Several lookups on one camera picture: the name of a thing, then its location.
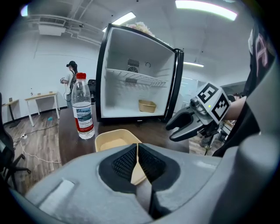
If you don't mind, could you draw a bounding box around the white power strip with cable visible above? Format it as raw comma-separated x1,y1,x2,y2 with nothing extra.
12,133,62,164

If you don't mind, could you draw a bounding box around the black office chair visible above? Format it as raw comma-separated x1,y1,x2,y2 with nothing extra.
0,91,32,190

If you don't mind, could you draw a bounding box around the person's black shirt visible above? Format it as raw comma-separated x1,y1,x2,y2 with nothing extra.
211,21,277,158

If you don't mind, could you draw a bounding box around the black mini fridge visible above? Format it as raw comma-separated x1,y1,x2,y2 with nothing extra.
95,23,185,126

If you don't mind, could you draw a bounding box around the ceiling air conditioner unit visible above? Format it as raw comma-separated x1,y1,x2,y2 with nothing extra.
38,16,67,37

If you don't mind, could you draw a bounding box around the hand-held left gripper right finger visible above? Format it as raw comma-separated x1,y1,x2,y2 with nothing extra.
138,143,223,224

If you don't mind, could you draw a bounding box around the person's right forearm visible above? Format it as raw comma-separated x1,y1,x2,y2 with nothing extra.
225,95,248,121

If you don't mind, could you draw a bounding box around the beige rectangular container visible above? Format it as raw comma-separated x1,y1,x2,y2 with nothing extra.
138,99,157,113
94,129,147,186

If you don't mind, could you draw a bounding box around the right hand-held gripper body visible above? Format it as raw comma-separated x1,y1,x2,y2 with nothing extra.
189,82,231,137

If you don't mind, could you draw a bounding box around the long ceiling light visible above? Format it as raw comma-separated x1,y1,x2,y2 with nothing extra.
102,11,137,33
183,61,205,68
175,0,238,21

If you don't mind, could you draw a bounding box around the white wire fridge shelf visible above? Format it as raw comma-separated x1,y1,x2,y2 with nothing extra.
105,68,167,88

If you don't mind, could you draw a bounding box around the black tripod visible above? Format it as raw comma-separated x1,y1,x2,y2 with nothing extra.
198,128,221,156

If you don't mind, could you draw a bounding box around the white table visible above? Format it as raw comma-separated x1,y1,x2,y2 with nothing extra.
24,91,61,127

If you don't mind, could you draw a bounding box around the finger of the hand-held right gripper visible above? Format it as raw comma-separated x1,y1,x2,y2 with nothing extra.
169,115,205,142
165,106,196,131

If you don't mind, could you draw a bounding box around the wooden desk black leg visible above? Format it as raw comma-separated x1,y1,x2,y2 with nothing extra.
1,98,20,129

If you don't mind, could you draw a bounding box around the pale flower bouquet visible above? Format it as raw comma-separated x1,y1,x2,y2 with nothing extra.
126,21,157,37

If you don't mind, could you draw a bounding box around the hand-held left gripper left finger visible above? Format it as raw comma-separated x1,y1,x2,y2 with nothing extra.
25,143,154,224

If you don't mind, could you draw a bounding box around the clear water bottle red cap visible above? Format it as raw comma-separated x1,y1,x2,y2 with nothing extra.
71,72,95,140

